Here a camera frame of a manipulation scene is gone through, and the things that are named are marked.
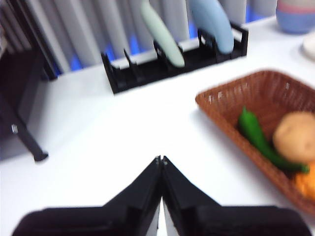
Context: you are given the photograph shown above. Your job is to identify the brown wicker basket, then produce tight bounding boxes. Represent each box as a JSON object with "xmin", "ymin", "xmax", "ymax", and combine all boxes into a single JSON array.
[{"xmin": 194, "ymin": 70, "xmax": 315, "ymax": 216}]

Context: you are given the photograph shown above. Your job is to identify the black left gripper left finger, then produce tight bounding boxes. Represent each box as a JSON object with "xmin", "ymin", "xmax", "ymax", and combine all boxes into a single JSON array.
[{"xmin": 11, "ymin": 155, "xmax": 162, "ymax": 236}]

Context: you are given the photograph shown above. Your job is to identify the orange-yellow corn cob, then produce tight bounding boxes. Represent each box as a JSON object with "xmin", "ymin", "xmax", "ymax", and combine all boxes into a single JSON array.
[{"xmin": 293, "ymin": 161, "xmax": 315, "ymax": 200}]

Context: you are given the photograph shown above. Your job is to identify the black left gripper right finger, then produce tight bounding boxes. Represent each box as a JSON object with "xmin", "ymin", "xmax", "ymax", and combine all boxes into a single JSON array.
[{"xmin": 161, "ymin": 155, "xmax": 314, "ymax": 236}]

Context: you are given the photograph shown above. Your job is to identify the blue bowl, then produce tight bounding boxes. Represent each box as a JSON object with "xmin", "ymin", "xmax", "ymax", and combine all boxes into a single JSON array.
[{"xmin": 275, "ymin": 9, "xmax": 315, "ymax": 34}]

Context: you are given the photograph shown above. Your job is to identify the pale blue plate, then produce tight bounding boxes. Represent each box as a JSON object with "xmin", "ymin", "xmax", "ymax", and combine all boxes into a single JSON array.
[{"xmin": 189, "ymin": 0, "xmax": 234, "ymax": 54}]

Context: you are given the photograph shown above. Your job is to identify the black metal shelf frame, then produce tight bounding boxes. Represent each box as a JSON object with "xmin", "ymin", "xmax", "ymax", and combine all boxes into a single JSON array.
[{"xmin": 0, "ymin": 0, "xmax": 59, "ymax": 163}]

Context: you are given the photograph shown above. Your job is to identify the pale green plate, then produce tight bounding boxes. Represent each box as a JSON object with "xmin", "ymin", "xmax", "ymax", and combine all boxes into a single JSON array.
[{"xmin": 140, "ymin": 0, "xmax": 186, "ymax": 68}]

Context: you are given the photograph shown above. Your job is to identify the white flat plate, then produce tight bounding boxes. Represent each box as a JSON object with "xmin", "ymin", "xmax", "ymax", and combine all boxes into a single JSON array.
[{"xmin": 302, "ymin": 33, "xmax": 315, "ymax": 60}]

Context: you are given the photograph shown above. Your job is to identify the pink bowl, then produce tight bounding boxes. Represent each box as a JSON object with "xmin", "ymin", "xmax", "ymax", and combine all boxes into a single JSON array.
[{"xmin": 276, "ymin": 2, "xmax": 315, "ymax": 14}]

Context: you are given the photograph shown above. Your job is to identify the tan potato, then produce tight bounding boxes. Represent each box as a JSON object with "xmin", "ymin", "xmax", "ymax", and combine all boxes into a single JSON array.
[{"xmin": 272, "ymin": 111, "xmax": 315, "ymax": 163}]

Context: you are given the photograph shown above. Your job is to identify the black dish rack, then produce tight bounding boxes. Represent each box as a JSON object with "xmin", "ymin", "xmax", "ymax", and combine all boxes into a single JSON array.
[{"xmin": 100, "ymin": 22, "xmax": 249, "ymax": 95}]

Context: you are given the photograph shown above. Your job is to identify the green curved cucumber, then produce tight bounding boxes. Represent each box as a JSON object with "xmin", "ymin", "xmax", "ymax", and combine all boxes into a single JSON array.
[{"xmin": 237, "ymin": 106, "xmax": 311, "ymax": 174}]

